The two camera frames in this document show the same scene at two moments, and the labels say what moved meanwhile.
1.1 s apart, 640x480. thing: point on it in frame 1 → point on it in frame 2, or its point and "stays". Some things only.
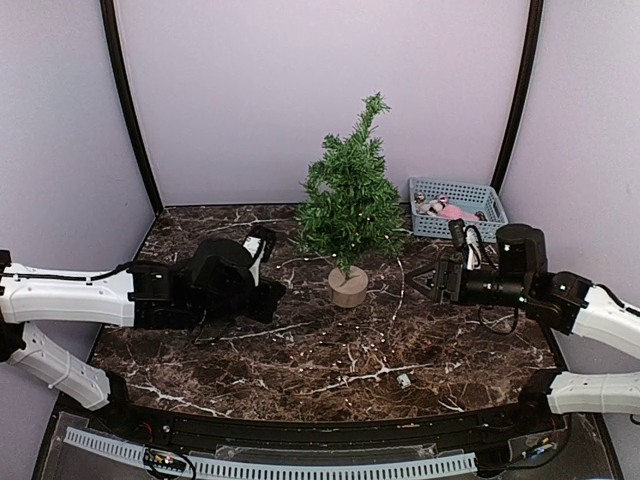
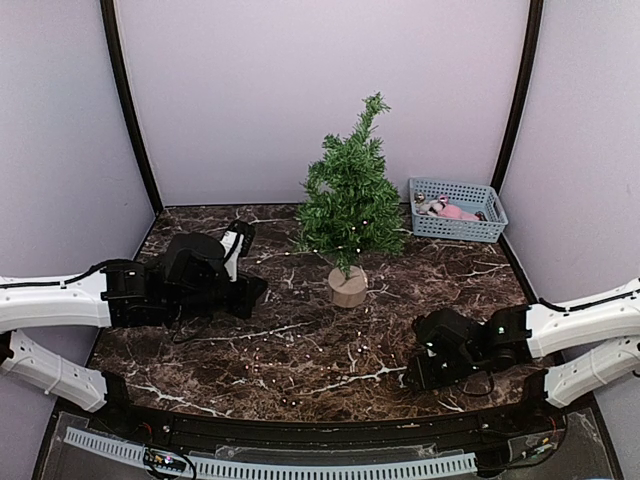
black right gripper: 445,269 → 423,377
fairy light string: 342,346 → 294,364
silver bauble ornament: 419,198 stays
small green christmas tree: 350,207 stays
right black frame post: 531,52 stays
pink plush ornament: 449,211 stays
